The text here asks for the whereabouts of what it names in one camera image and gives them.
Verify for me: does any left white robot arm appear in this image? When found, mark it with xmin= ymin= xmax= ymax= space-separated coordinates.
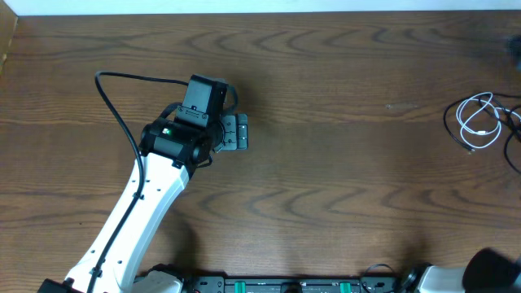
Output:
xmin=38 ymin=75 xmax=248 ymax=292

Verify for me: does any thin black cable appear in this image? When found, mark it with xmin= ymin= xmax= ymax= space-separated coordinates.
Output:
xmin=442 ymin=92 xmax=521 ymax=154

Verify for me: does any white USB cable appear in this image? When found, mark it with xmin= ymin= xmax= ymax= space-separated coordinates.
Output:
xmin=454 ymin=91 xmax=521 ymax=150

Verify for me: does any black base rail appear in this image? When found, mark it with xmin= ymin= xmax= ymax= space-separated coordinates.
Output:
xmin=134 ymin=263 xmax=500 ymax=293

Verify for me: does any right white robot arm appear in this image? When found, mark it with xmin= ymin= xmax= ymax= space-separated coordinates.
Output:
xmin=396 ymin=247 xmax=520 ymax=293

